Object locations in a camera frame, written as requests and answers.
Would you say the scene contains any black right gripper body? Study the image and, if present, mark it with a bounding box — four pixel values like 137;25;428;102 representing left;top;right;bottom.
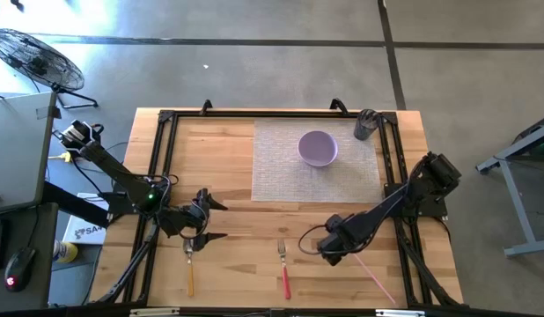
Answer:
315;213;370;268

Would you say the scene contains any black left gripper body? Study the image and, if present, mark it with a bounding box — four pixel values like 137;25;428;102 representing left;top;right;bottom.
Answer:
158;188;211;253

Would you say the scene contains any pink utensil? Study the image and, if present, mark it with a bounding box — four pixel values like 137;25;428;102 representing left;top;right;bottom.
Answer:
351;253;397;306

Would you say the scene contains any pink handled metal fork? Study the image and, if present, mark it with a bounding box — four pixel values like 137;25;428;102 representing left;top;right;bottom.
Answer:
276;239;293;301

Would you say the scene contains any lavender plastic bowl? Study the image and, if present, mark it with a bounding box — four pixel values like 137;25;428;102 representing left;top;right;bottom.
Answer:
297;129;339;168

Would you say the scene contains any dark patterned glass tumbler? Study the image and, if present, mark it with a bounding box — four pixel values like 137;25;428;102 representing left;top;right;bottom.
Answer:
353;108;381;142

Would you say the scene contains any grey woven placemat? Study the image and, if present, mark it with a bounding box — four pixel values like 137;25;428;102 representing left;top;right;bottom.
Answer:
251;119;384;203

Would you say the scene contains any white printed cardboard box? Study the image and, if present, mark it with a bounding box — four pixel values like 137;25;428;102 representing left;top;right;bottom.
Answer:
62;192;110;246

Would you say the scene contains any yellow capped bottle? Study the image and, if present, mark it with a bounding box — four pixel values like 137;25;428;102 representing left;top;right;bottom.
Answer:
53;240;79;264

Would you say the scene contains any black computer mouse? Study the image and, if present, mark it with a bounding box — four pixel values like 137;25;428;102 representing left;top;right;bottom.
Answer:
3;246;37;293

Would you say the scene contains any black floor fan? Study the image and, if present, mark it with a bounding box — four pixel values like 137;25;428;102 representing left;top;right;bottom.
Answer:
0;28;99;110

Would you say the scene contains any black aluminium table frame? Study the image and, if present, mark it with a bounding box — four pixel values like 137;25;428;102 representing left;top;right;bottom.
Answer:
95;108;465;309

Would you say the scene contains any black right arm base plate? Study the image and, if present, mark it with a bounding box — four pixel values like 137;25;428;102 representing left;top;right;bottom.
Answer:
383;182;449;219

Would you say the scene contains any grey metal table frame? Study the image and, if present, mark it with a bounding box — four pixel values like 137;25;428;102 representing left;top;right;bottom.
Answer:
475;112;544;259

